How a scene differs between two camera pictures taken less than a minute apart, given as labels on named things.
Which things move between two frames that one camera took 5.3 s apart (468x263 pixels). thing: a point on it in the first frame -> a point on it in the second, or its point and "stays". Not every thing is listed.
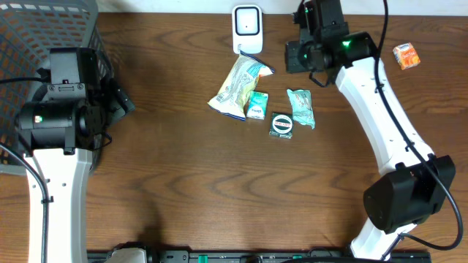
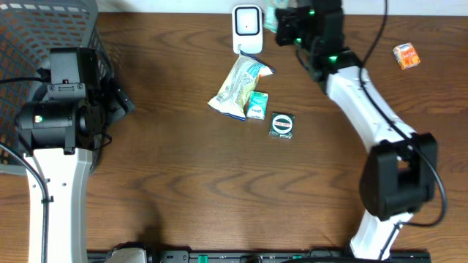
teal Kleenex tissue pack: x=257 y=106 stays
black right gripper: x=292 y=63 -> x=285 y=16
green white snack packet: x=302 y=106 -> x=270 y=17
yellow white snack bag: x=232 y=96 stays
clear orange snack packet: x=406 y=55 stays
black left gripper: x=119 y=102 stays
